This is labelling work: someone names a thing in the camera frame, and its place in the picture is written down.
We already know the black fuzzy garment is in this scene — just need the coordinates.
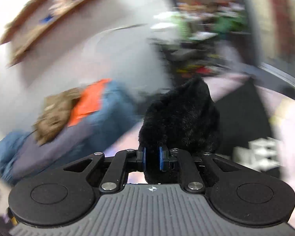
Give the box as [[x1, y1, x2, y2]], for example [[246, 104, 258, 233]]
[[138, 77, 221, 184]]

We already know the purple floral bed sheet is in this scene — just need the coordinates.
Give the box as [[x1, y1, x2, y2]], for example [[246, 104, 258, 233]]
[[104, 120, 147, 184]]

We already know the orange cloth on bed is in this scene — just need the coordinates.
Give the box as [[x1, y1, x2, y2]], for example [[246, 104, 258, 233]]
[[67, 78, 111, 127]]

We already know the black folded garment right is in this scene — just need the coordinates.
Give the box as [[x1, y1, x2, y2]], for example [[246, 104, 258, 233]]
[[216, 78, 281, 178]]

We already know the olive brown jacket on bed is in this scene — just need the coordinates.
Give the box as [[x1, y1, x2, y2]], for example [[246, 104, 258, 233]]
[[33, 88, 81, 146]]

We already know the teal bed with grey blanket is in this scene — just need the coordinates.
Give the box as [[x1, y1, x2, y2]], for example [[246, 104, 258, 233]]
[[0, 80, 138, 185]]

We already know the black wire storage rack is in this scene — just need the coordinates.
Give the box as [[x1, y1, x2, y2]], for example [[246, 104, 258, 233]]
[[149, 0, 254, 79]]

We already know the wooden wall shelf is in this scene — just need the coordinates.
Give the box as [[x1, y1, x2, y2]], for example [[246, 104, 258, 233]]
[[0, 0, 93, 67]]

